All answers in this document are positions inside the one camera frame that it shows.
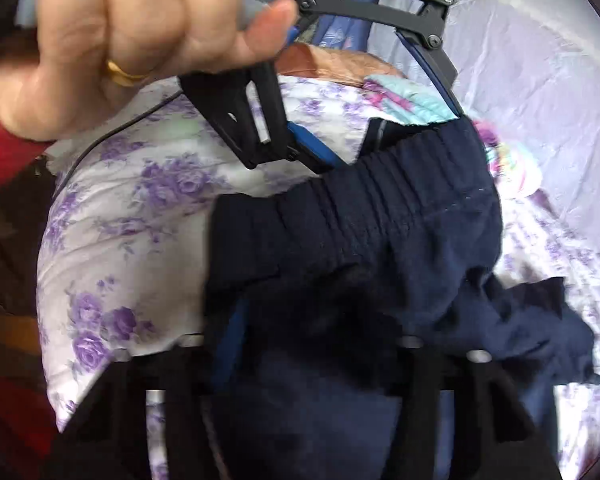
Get gold finger ring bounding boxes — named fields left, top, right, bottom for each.
left=104, top=58, right=152, bottom=89

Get dark navy pants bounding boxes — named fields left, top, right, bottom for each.
left=204, top=118, right=597, bottom=479

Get black cable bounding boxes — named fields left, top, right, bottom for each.
left=51, top=90, right=184, bottom=201

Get brown pillow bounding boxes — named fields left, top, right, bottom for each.
left=275, top=42, right=405, bottom=88

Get purple floral bed sheet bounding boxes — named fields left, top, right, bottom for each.
left=38, top=77, right=600, bottom=479

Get blue patterned cloth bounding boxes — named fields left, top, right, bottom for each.
left=300, top=0, right=379, bottom=51

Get white lace mosquito net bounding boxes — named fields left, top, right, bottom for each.
left=443, top=0, right=600, bottom=252

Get person's left hand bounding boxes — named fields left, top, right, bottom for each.
left=0, top=0, right=298, bottom=141

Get colourful folded quilt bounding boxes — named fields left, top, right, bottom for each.
left=362, top=75, right=543, bottom=197

